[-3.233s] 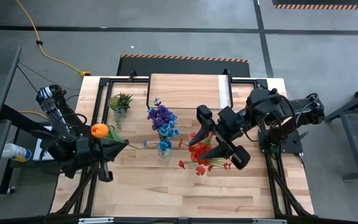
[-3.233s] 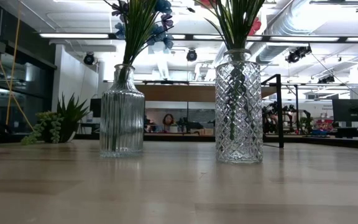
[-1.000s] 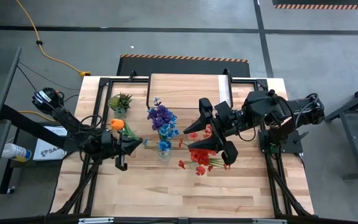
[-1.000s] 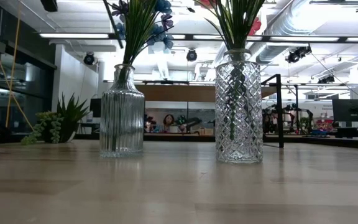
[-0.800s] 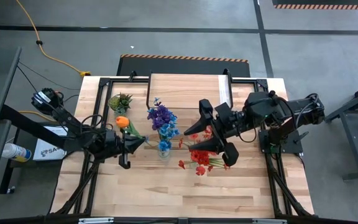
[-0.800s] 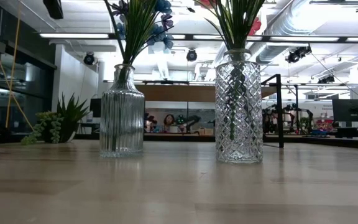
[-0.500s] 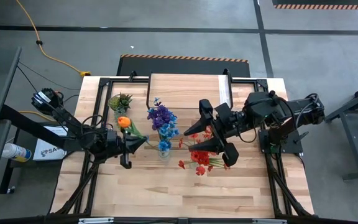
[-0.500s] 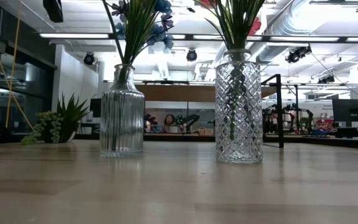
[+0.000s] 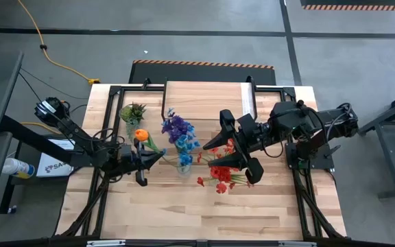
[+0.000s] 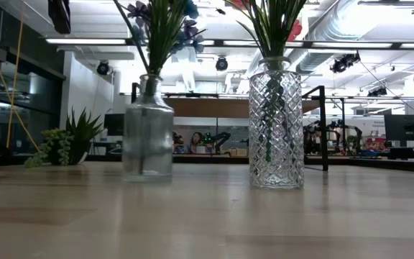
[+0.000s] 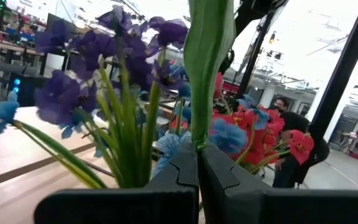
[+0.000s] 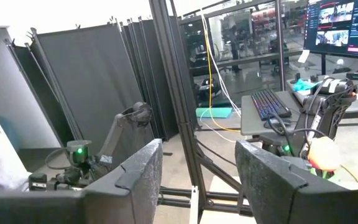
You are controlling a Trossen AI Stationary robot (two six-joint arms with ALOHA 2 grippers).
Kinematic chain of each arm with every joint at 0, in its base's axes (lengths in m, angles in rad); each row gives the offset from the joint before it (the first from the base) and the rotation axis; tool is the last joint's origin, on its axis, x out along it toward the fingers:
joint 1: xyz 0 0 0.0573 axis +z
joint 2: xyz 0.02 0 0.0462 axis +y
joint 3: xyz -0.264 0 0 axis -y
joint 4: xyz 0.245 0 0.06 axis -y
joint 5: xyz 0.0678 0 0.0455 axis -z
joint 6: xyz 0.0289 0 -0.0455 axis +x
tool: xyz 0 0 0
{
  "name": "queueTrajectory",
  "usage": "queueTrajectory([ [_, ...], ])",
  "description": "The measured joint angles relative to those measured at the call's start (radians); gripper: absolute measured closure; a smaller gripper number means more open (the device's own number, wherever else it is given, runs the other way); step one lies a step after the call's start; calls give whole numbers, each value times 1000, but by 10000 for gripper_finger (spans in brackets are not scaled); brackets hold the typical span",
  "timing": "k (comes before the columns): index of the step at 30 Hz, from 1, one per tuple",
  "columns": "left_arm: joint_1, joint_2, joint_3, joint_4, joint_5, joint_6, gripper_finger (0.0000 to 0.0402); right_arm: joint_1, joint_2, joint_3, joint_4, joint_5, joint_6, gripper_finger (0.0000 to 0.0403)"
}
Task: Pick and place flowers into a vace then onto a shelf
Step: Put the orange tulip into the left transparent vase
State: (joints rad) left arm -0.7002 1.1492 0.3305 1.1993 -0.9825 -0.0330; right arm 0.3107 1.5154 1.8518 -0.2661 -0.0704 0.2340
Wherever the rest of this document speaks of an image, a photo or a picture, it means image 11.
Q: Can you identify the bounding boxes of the purple artificial flower bunch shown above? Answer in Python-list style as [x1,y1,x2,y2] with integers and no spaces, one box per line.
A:
[34,4,189,189]

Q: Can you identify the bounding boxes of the blue artificial flower bunch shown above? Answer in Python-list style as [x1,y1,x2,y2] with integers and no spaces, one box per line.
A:
[0,62,262,189]

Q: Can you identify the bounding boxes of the black computer tower with LEDs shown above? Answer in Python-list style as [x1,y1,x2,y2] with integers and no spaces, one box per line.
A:
[7,73,48,108]

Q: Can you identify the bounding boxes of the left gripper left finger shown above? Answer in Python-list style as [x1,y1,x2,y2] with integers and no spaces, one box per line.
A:
[129,140,200,224]

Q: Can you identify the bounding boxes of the red artificial flower bunch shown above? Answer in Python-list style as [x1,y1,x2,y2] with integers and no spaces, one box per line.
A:
[169,71,316,175]

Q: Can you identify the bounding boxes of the person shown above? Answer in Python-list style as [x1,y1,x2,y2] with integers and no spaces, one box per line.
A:
[272,96,331,189]

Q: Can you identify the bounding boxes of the orange artificial tulip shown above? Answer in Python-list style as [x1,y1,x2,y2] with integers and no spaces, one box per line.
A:
[183,0,236,150]

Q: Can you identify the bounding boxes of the black metal rig frame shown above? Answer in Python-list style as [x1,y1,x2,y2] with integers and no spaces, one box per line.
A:
[308,0,358,153]

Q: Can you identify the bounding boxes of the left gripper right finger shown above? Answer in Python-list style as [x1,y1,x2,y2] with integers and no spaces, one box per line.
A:
[200,141,307,224]

